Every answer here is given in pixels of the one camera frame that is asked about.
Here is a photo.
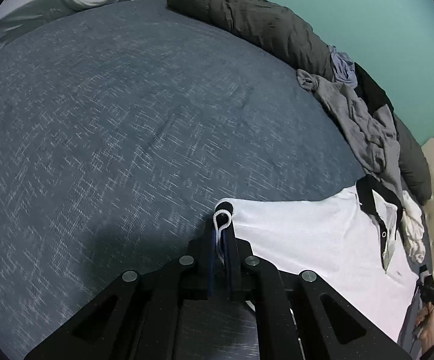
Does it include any white long sleeve garment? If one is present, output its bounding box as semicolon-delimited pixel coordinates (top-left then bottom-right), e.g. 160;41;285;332
402;190;426;264

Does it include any white polo shirt black collar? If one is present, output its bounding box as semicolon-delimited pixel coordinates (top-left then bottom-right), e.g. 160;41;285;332
213;175;418;341

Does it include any person right hand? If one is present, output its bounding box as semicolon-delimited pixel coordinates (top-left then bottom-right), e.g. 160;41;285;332
415;302;434;351

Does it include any grey sweatshirt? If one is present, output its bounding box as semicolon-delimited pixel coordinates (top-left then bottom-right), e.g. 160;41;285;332
297;69;402;199

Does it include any blue-grey bed sheet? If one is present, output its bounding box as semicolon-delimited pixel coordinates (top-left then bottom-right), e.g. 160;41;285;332
0;0;365;359

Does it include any black garment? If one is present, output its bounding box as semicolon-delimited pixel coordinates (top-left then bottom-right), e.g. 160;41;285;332
354;63;394;115

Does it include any blue-purple crumpled garment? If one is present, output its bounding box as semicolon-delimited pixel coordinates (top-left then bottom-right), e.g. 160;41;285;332
328;45;358;89

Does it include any dark grey rolled duvet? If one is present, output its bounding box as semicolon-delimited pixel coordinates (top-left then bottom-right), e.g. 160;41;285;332
168;0;432;205

